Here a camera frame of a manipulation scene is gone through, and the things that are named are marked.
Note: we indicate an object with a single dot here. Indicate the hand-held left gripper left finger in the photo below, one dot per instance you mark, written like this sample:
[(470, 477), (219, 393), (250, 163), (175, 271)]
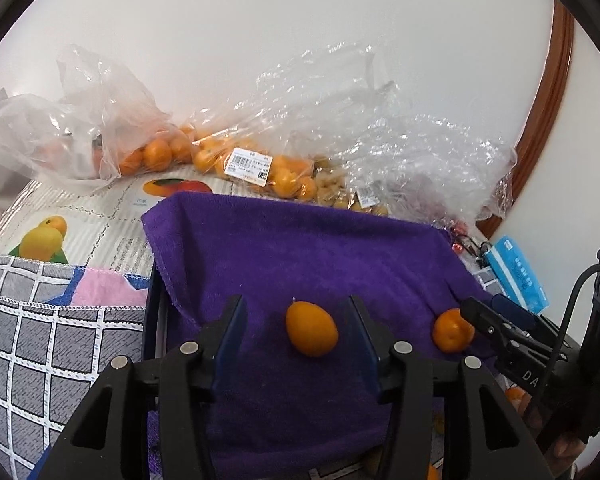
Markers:
[(232, 332)]

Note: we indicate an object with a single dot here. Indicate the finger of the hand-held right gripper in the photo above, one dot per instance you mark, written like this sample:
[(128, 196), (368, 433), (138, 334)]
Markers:
[(490, 330), (510, 307)]

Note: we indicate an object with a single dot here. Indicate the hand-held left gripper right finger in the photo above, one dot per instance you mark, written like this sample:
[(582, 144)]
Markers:
[(362, 340)]

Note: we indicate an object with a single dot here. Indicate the small round orange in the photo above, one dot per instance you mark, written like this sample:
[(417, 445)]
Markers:
[(451, 332)]

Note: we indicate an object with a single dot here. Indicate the oval orange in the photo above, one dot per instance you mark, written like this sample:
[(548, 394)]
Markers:
[(311, 329)]

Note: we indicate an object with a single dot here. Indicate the person's right hand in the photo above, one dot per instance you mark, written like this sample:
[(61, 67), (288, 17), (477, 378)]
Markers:
[(562, 452)]

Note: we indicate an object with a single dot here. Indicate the blue tissue pack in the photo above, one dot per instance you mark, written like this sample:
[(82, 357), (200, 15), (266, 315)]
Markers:
[(515, 272)]

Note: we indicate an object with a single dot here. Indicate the bunch of red cherry tomatoes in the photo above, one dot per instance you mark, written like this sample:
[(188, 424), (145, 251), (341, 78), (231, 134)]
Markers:
[(461, 242)]

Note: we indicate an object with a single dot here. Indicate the purple towel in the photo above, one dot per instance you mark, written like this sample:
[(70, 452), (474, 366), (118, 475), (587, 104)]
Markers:
[(290, 260)]

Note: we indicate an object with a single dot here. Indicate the clear bag of longans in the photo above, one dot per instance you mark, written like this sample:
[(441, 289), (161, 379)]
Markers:
[(330, 192)]

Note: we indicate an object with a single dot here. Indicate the large crumpled clear plastic bag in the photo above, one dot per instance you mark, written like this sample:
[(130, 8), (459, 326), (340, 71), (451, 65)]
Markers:
[(430, 160)]

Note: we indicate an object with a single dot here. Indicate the labelled clear bag of oranges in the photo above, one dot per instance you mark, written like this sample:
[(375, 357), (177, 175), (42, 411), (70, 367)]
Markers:
[(245, 165)]

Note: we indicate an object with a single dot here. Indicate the fruit printed mat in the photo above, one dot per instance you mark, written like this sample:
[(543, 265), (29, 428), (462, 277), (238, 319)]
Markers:
[(105, 220)]

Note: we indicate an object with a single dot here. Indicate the grey checked blanket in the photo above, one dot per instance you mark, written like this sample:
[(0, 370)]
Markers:
[(30, 350)]

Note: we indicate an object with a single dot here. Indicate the white translucent plastic bag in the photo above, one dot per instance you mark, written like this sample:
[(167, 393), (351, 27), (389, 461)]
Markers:
[(25, 130)]

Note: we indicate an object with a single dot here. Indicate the brown wooden door frame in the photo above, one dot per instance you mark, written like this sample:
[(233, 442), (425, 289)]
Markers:
[(550, 95)]

